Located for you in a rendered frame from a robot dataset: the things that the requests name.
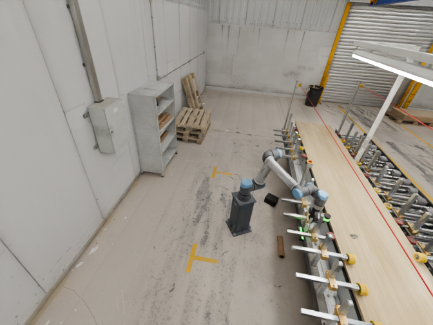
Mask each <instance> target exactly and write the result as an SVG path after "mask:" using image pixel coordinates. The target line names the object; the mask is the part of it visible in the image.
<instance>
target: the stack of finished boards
mask: <svg viewBox="0 0 433 325"><path fill-rule="evenodd" d="M400 109H401V110H403V111H404V112H403V111H401V110H400ZM400 109H398V108H392V110H391V112H392V113H393V114H394V115H397V116H398V117H399V118H401V119H403V120H407V121H417V120H419V121H421V122H426V123H433V112H432V111H425V110H412V109H405V108H400ZM405 112H406V113H408V114H409V115H411V116H413V117H414V118H416V119H417V120H416V119H414V118H413V117H411V116H409V115H408V114H406V113H405Z"/></svg>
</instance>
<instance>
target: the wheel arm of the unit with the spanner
mask: <svg viewBox="0 0 433 325"><path fill-rule="evenodd" d="M286 233H287V234H291V235H298V236H302V237H308V238H311V237H312V235H311V233H304V232H300V231H293V230H287V231H286ZM317 236H318V239H320V240H323V241H324V239H325V238H326V236H322V235H317Z"/></svg>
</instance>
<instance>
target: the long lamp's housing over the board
mask: <svg viewBox="0 0 433 325"><path fill-rule="evenodd" d="M353 55H357V56H358V57H362V58H364V59H368V60H370V61H374V62H375V63H379V64H382V65H385V66H388V67H390V68H393V69H396V70H399V71H402V72H405V73H407V74H410V75H414V76H416V77H419V78H422V79H425V80H428V81H431V82H433V68H426V66H422V65H419V64H414V63H410V62H407V61H403V60H400V59H395V58H393V57H388V56H385V55H381V54H376V53H374V52H373V53H370V52H369V51H366V50H358V49H356V50H355V51H354V52H353V53H352V57H353Z"/></svg>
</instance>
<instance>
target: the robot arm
mask: <svg viewBox="0 0 433 325"><path fill-rule="evenodd" d="M281 158H282V151H281V150H280V149H278V148H277V149H273V150H267V151H266V152H264V154H263V156H262V160H263V162H264V165H263V166H262V168H261V170H260V171H259V173H258V175H256V176H255V177H254V179H242V181H241V183H240V190H239V192H238V194H237V198H238V200H239V201H242V202H248V201H250V200H251V192H252V191H255V190H259V189H262V188H264V187H265V185H266V183H265V179H266V177H267V176H268V174H269V172H270V171H271V169H272V170H273V171H274V172H275V174H277V176H279V178H281V180H283V182H284V183H285V184H286V185H287V186H288V187H289V188H290V189H291V190H292V193H293V196H294V197H295V198H297V199H301V198H302V197H306V196H309V195H311V196H312V197H313V198H315V200H314V202H313V207H310V208H309V209H310V211H309V214H310V215H309V216H308V218H309V223H311V224H312V223H314V222H315V223H319V222H320V210H323V207H324V206H325V203H326V202H327V199H328V197H329V194H328V193H327V192H326V191H324V190H320V189H318V188H317V187H316V186H315V185H314V184H312V183H311V182H308V183H307V184H305V186H303V187H301V186H300V185H299V184H298V183H297V182H296V181H295V180H294V179H293V178H292V177H291V176H290V175H289V174H288V173H287V172H286V171H285V170H284V169H283V168H282V167H281V166H280V165H279V164H278V163H277V160H278V159H281Z"/></svg>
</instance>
